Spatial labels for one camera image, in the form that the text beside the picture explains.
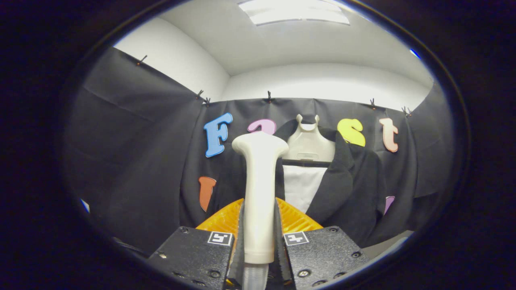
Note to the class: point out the white hanger board stand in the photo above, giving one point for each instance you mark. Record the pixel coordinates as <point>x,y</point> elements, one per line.
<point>308,145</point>

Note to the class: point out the black suit jacket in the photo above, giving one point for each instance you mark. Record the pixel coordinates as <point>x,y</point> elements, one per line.
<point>350,189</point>

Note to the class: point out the black backdrop cloth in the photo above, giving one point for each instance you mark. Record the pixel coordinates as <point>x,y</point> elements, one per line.
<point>141,141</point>

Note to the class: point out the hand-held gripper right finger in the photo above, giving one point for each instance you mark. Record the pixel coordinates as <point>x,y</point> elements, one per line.
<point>322,253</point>

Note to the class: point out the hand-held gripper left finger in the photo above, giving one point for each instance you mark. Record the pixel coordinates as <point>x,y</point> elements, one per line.
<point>197,257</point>

